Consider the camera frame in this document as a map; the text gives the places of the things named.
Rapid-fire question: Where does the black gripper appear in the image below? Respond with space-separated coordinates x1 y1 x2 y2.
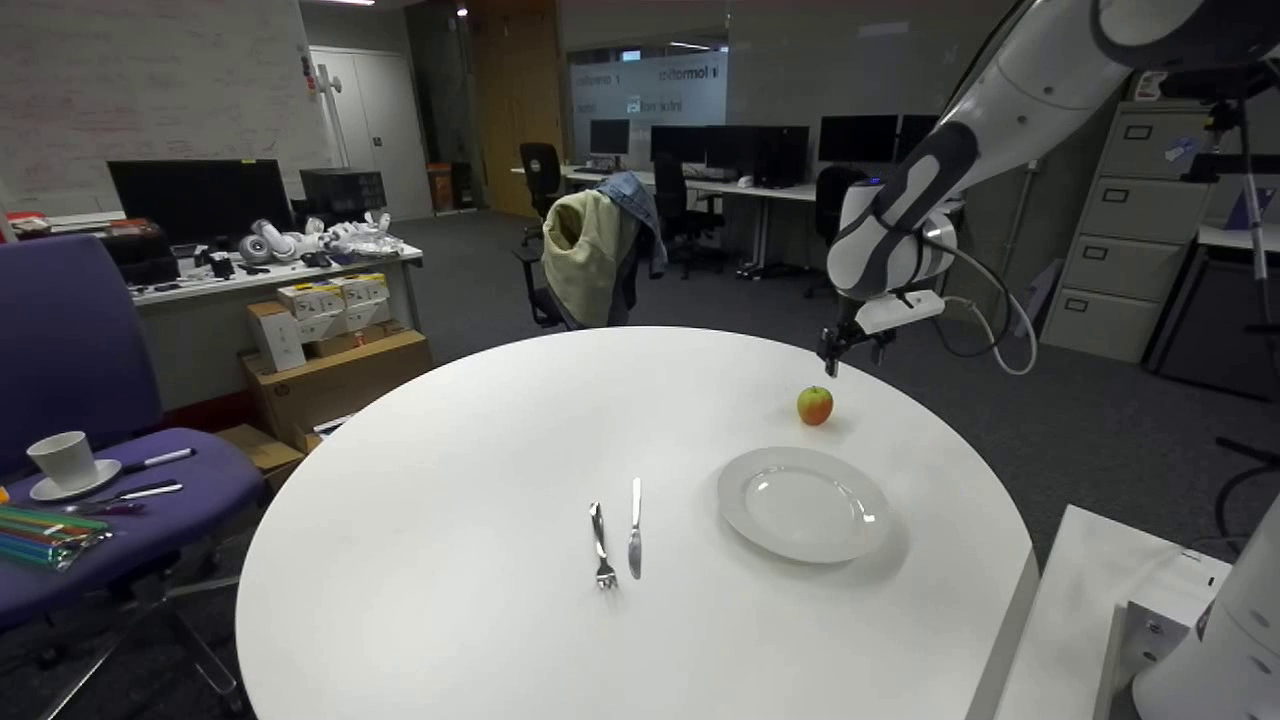
816 314 899 380

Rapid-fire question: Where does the white ceramic plate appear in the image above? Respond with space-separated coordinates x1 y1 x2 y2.
716 443 899 569

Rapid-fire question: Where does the long white office desk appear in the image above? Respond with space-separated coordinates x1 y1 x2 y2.
556 159 974 222

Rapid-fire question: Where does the blue denim jacket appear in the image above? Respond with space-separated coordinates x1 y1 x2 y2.
598 168 668 274

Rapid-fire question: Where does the silver table knife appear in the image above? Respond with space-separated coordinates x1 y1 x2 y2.
625 475 649 585

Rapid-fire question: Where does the beige jacket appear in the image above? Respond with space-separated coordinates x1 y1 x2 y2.
537 187 646 333

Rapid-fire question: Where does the grey filing cabinet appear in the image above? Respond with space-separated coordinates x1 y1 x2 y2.
1037 90 1225 369

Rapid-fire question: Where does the silver fork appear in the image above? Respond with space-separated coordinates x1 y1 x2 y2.
583 498 620 590

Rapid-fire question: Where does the black swivel office chair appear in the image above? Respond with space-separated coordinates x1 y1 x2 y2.
517 217 674 333

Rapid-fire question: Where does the black background office chair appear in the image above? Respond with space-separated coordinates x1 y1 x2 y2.
517 139 569 222

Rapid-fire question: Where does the wooden door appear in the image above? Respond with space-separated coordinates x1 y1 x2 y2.
472 0 573 222

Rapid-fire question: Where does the black tripod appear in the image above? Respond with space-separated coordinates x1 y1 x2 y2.
1196 75 1280 337

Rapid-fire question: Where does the white yellow paper bag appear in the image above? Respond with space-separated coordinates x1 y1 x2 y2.
275 274 354 333
331 266 397 337

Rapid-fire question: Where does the brown cardboard box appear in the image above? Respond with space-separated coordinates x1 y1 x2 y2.
241 326 437 443

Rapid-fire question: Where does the white door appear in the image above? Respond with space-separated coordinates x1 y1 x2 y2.
309 45 437 222

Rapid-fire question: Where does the small black desk monitor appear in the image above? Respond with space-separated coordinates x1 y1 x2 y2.
298 168 392 227

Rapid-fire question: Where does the pile of white clutter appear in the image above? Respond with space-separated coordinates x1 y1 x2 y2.
235 212 412 266

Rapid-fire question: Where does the small white carton box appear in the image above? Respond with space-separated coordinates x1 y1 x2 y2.
245 296 314 376

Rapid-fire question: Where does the grey cluttered desk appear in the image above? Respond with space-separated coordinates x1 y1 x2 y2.
130 239 432 416

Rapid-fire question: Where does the wide black desk monitor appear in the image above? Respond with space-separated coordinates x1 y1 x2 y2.
110 157 298 251

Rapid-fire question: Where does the small silver knife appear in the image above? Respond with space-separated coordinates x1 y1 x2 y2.
115 443 202 475

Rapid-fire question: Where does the black box device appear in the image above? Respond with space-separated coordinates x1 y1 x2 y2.
103 227 183 286

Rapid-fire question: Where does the small silver spoon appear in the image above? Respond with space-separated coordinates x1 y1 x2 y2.
77 478 190 515

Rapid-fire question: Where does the purple upholstered chair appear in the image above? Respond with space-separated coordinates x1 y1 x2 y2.
0 235 267 717

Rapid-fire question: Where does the white saucer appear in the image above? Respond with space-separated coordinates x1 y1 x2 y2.
26 456 130 507

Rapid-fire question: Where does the white cup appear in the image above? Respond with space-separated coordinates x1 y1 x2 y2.
26 428 102 490

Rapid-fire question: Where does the bundle of coloured pencils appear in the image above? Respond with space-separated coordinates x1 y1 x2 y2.
0 505 115 576

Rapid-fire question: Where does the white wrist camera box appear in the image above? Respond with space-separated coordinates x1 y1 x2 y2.
854 286 954 339

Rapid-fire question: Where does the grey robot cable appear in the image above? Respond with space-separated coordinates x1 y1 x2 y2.
917 233 1044 380

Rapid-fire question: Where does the grey metal bracket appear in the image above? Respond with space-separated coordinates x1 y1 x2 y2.
1091 548 1236 697

